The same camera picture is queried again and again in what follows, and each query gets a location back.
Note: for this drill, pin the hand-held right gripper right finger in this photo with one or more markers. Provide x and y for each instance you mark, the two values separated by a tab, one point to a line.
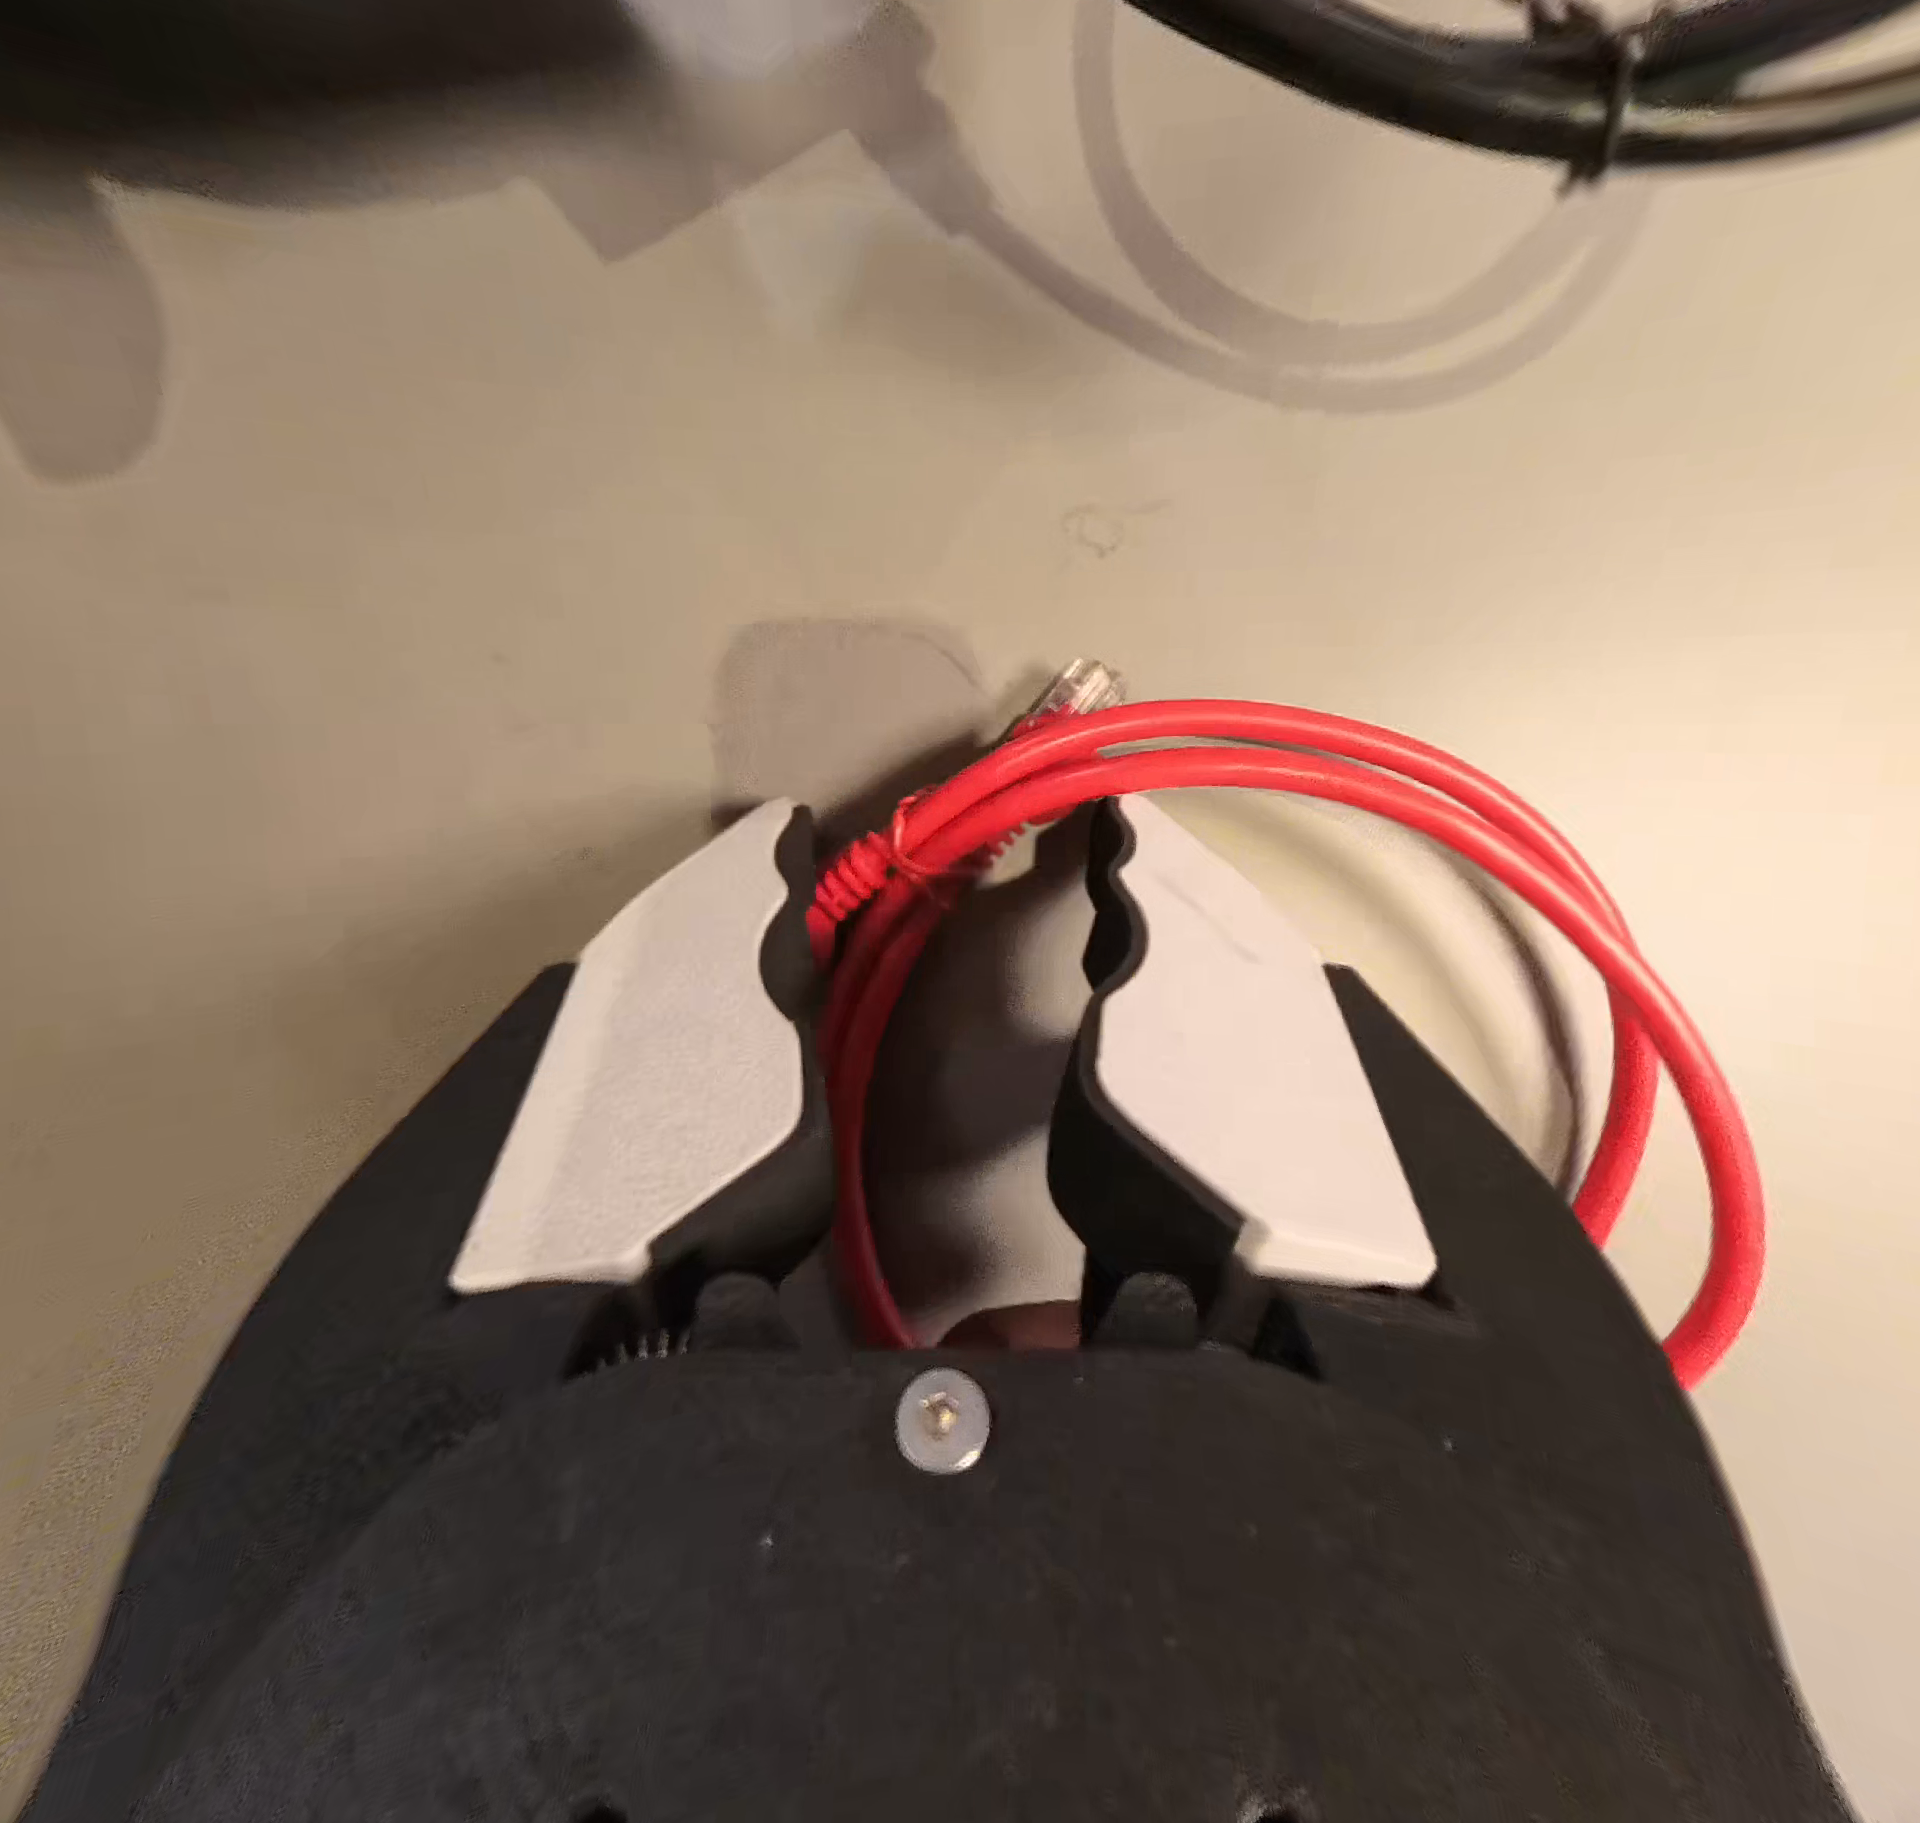
1261	1089

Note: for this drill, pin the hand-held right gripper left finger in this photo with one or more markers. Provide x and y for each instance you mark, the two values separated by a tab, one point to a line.
660	1089

